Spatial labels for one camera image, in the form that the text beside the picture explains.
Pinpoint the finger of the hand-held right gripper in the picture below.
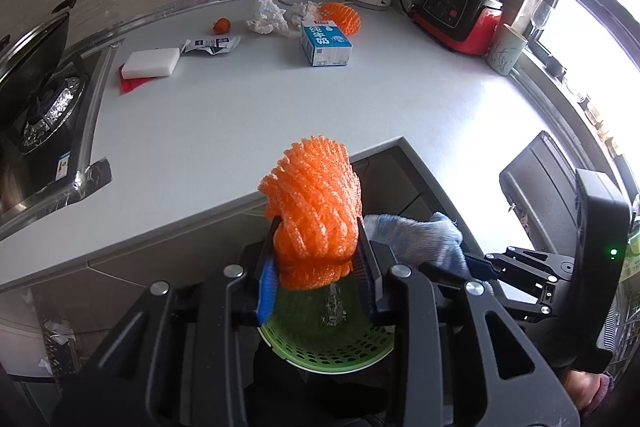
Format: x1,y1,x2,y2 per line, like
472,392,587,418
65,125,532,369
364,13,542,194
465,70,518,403
497,279,557,323
469,246,577,284

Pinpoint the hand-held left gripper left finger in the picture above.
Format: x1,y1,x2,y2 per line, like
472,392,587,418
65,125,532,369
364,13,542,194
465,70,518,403
52,217,282,427

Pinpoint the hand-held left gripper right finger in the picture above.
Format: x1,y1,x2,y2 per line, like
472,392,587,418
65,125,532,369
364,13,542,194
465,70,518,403
350,222,581,427

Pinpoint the blue white cloth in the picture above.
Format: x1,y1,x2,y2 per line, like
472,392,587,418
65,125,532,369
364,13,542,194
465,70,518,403
362,212,473,282

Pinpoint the green plastic basket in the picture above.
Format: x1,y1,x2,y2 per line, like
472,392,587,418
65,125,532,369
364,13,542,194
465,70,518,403
256,277,398,375

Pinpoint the orange foam fruit net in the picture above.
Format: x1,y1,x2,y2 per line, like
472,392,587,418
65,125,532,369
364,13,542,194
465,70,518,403
318,2,362,36
258,138,364,292

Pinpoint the blue white snack wrapper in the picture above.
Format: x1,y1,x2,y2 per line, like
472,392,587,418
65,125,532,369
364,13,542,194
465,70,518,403
180,35,241,57

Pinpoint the white sponge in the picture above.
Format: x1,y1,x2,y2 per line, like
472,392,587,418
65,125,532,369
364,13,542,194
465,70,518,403
122,47,181,80

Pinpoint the person's right forearm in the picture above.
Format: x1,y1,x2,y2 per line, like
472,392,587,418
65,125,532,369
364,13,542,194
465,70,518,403
562,369,617,415

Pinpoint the black mesh waste basket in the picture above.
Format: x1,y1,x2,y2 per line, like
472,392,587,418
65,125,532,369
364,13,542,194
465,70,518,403
40,316,81,379

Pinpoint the pale cup with plant print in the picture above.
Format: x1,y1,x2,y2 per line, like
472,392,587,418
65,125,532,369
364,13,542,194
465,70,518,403
487,24,529,76

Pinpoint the window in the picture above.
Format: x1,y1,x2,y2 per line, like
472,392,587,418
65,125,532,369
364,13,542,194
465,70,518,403
530,0,640,188

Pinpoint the blue white milk carton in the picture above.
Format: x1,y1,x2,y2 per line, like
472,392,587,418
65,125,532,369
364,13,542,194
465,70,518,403
299,19,354,68

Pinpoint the red snack packet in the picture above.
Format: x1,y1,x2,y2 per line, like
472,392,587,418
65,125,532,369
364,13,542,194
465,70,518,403
118,63,164,96

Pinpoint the wine glass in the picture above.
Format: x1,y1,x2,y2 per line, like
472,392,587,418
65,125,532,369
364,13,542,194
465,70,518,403
529,0,554,44

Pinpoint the gas stove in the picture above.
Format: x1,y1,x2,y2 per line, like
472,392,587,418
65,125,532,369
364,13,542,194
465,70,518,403
0,49,114,244

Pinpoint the crumpled white blue tissue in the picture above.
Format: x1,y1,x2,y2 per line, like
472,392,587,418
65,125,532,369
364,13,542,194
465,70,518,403
245,0,292,38

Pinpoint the black wok with lid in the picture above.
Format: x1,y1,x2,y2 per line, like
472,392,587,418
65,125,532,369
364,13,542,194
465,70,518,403
0,0,77,108

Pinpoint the metal wire rack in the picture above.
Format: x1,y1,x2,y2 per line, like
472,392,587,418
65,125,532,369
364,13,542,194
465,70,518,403
600,277,640,368

